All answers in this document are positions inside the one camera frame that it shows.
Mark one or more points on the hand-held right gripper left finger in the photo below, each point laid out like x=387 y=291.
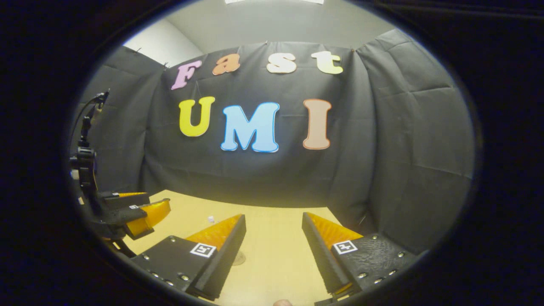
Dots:
x=227 y=255

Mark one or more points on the round wooden coaster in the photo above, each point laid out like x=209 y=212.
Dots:
x=239 y=259

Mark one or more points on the light wooden desktop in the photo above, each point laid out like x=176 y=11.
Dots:
x=276 y=238

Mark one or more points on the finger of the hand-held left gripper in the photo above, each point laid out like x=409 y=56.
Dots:
x=127 y=199
x=153 y=212

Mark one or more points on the ceiling light panel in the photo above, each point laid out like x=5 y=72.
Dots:
x=272 y=1

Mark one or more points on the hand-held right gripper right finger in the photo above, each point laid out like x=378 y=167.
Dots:
x=318 y=255

